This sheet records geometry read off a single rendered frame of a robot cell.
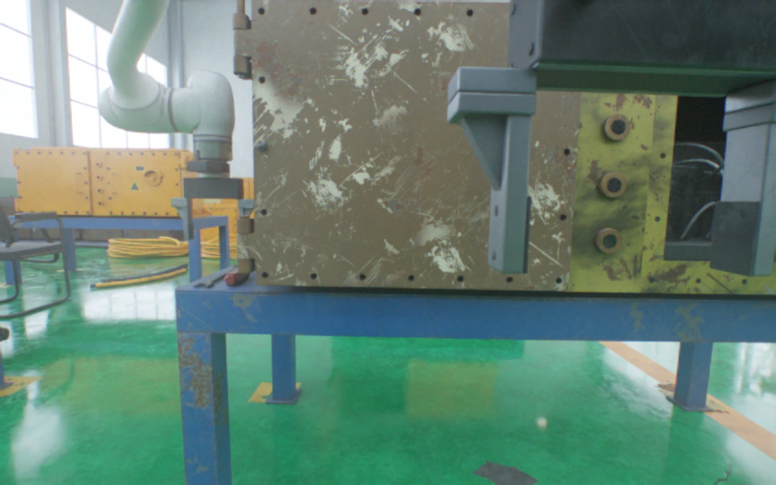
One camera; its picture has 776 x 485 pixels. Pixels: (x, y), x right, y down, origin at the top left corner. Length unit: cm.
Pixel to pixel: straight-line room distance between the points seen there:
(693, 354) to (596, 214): 123
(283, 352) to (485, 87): 157
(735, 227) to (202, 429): 104
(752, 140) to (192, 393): 103
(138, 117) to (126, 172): 312
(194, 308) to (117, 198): 327
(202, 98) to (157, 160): 301
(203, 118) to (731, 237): 95
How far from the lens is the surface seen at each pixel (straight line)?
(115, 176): 421
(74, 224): 450
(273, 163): 83
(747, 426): 214
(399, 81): 82
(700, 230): 138
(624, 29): 23
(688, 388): 211
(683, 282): 104
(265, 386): 194
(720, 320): 115
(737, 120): 30
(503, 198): 21
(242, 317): 95
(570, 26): 22
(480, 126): 21
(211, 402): 106
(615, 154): 94
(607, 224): 93
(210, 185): 103
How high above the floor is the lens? 84
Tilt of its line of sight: 6 degrees down
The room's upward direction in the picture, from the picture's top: 1 degrees clockwise
